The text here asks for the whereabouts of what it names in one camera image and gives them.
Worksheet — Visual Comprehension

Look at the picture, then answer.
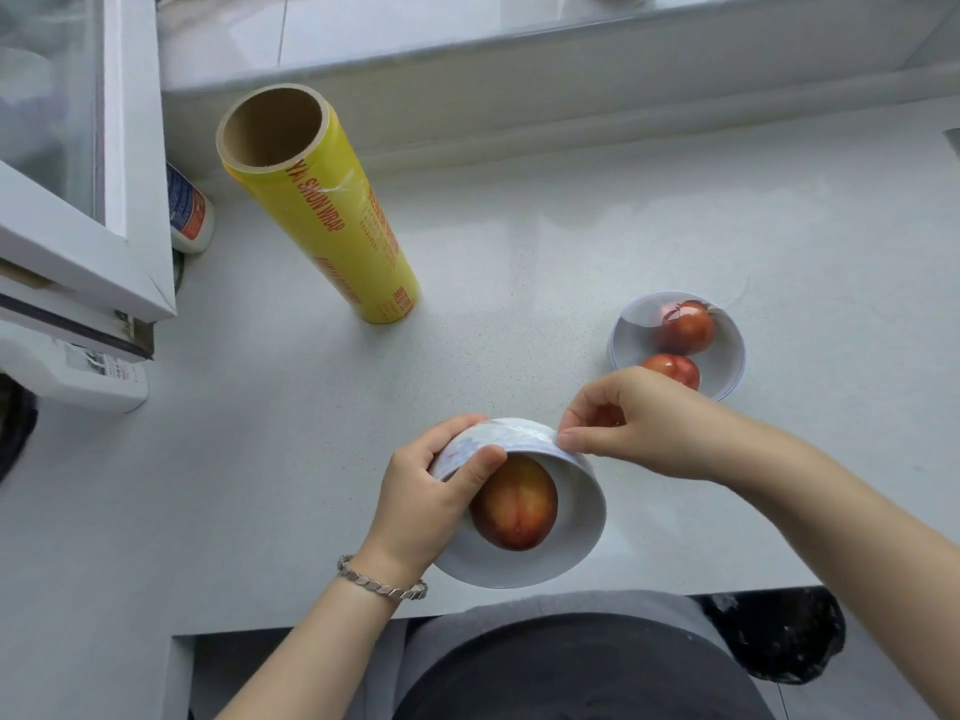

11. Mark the white bowl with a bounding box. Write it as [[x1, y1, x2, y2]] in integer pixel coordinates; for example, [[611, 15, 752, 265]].
[[428, 417, 608, 591], [607, 291, 748, 404], [428, 415, 610, 591]]

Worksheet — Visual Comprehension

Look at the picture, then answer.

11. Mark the white bottle blue orange label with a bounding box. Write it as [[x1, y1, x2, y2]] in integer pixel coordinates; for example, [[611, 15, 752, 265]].
[[166, 162, 217, 255]]

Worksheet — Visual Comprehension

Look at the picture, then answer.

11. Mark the white open window sash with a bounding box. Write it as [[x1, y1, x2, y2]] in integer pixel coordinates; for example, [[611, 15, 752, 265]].
[[0, 0, 178, 323]]

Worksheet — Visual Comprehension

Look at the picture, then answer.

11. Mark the grey shirt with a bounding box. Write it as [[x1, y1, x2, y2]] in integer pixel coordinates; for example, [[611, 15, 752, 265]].
[[348, 590, 778, 720]]

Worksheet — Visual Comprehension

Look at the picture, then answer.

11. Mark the person's right forearm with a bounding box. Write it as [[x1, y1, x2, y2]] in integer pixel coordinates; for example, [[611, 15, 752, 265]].
[[727, 430, 960, 720]]

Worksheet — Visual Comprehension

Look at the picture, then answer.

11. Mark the black rounded object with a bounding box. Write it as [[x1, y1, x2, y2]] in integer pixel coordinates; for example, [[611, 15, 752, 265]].
[[0, 374, 39, 485]]

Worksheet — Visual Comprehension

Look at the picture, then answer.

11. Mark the person's right hand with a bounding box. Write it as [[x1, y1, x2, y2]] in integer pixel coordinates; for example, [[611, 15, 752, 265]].
[[556, 366, 781, 488]]

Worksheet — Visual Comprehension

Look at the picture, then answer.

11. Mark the person's left forearm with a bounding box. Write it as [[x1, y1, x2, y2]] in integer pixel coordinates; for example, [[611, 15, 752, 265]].
[[213, 569, 421, 720]]

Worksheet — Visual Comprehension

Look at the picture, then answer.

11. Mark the silver link bracelet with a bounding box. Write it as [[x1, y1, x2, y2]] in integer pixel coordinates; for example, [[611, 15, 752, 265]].
[[335, 555, 430, 602]]

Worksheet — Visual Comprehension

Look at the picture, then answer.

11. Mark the person's left hand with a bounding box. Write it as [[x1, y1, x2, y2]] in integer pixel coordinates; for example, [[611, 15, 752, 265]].
[[356, 414, 508, 591]]

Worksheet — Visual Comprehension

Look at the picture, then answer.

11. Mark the clear cling film sheet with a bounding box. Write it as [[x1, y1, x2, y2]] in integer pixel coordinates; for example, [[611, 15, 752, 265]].
[[607, 291, 748, 404]]

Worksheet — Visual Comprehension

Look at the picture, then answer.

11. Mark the yellow plastic wrap roll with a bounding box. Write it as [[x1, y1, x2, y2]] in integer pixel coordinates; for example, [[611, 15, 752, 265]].
[[215, 83, 421, 326]]

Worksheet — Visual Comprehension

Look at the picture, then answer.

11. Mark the white appliance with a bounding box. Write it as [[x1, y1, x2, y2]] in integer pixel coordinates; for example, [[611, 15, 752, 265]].
[[0, 321, 150, 415]]

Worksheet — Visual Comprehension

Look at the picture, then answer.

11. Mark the black speckled bag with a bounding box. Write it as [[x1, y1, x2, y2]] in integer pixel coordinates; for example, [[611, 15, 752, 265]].
[[693, 586, 847, 685]]

